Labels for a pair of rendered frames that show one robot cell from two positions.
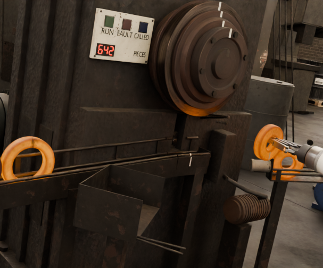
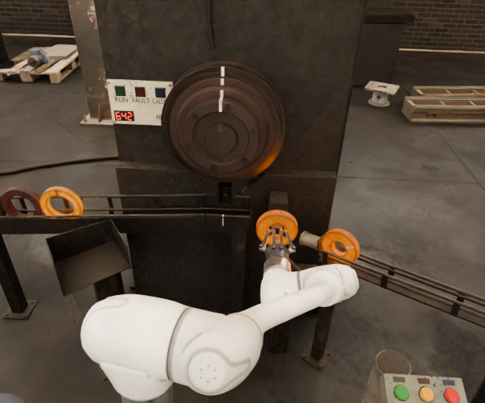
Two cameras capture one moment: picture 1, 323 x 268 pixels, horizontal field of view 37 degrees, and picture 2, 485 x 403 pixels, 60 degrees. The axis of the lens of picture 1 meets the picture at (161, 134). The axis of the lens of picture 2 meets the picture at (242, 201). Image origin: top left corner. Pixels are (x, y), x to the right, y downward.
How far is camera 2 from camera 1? 1.67 m
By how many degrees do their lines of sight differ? 46
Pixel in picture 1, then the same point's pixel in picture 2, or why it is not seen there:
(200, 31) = (188, 104)
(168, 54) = (164, 125)
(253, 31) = (335, 81)
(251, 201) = not seen: hidden behind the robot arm
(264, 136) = (260, 223)
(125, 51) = (146, 116)
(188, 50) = (177, 123)
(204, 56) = (187, 132)
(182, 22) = (172, 93)
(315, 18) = not seen: outside the picture
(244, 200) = not seen: hidden behind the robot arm
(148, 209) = (120, 265)
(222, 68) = (216, 144)
